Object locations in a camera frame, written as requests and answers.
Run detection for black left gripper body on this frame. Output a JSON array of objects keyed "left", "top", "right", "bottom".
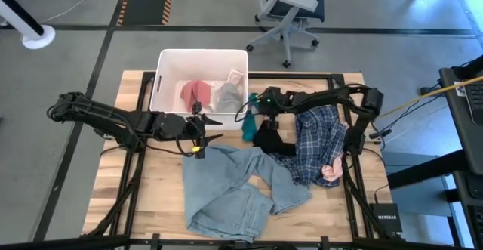
[{"left": 152, "top": 101, "right": 207, "bottom": 159}]

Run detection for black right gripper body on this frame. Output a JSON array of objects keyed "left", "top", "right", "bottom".
[{"left": 258, "top": 86, "right": 294, "bottom": 130}]

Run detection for light grey garment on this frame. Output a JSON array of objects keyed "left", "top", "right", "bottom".
[{"left": 213, "top": 82, "right": 245, "bottom": 114}]

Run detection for salmon red garment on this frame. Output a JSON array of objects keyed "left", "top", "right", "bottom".
[{"left": 180, "top": 79, "right": 213, "bottom": 112}]

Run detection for teal garment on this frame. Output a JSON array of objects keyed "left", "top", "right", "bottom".
[{"left": 241, "top": 93, "right": 261, "bottom": 143}]

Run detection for black garment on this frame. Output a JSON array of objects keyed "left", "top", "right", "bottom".
[{"left": 251, "top": 119, "right": 297, "bottom": 157}]

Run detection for light blue denim jeans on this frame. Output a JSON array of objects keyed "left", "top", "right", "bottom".
[{"left": 182, "top": 145, "right": 313, "bottom": 243}]

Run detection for blue plaid shirt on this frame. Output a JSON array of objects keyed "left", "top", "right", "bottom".
[{"left": 269, "top": 105, "right": 348, "bottom": 189}]

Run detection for white perforated laundry basket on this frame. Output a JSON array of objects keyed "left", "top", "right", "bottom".
[{"left": 149, "top": 48, "right": 249, "bottom": 131}]

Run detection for light pink garment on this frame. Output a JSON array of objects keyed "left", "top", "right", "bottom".
[{"left": 321, "top": 155, "right": 344, "bottom": 183}]

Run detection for black mat with orange stripes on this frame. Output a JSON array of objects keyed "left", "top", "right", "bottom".
[{"left": 115, "top": 0, "right": 177, "bottom": 26}]

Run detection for white floor stand with pole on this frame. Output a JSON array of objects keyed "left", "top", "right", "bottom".
[{"left": 0, "top": 0, "right": 57, "bottom": 51}]

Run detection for black desk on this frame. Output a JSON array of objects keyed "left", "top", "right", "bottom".
[{"left": 387, "top": 55, "right": 483, "bottom": 250}]

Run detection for black keyboard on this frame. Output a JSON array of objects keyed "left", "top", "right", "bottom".
[{"left": 463, "top": 82, "right": 483, "bottom": 125}]

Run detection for black metal table frame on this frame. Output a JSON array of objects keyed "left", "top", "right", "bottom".
[{"left": 0, "top": 70, "right": 483, "bottom": 250}]

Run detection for white frame office chair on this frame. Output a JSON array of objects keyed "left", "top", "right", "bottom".
[{"left": 245, "top": 0, "right": 325, "bottom": 69}]

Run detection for black Netgear network switch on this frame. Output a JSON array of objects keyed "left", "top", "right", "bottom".
[{"left": 369, "top": 202, "right": 404, "bottom": 234}]

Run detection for yellow cable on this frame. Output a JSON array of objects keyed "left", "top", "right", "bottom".
[{"left": 380, "top": 75, "right": 483, "bottom": 118}]

